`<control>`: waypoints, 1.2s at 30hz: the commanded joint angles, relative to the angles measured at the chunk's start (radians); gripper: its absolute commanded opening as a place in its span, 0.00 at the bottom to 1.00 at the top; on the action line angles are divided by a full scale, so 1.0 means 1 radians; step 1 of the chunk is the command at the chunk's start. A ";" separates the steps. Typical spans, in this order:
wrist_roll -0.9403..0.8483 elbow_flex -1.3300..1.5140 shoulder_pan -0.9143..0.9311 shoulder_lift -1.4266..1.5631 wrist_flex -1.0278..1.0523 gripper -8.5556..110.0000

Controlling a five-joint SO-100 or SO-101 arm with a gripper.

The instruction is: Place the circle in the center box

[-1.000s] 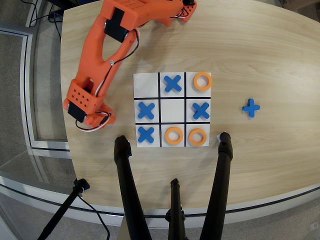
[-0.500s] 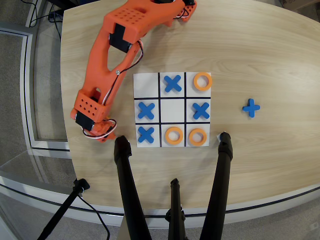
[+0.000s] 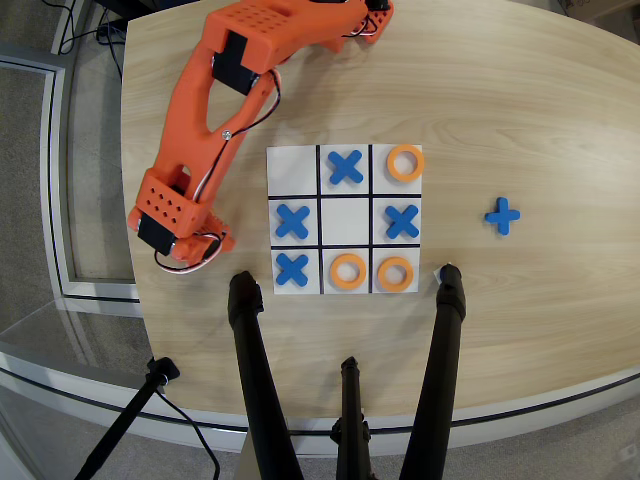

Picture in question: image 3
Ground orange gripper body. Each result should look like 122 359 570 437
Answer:
127 208 237 267

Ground blue foam X piece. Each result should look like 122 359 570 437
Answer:
483 196 522 237
327 149 365 186
275 252 312 288
384 203 421 240
274 203 312 239

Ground white tic-tac-toe board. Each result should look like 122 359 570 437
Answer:
266 144 424 296

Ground black monopod stand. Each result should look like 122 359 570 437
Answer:
72 356 182 480

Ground thin black tripod leg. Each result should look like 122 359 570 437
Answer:
328 356 375 480

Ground orange foam ring piece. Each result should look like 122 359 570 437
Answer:
376 256 416 294
385 143 426 183
329 253 368 291

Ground grey metal partition frame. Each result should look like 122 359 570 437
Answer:
0 53 142 305

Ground black stand cable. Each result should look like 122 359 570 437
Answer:
153 388 222 480

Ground black floor cables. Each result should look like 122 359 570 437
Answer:
53 0 125 81

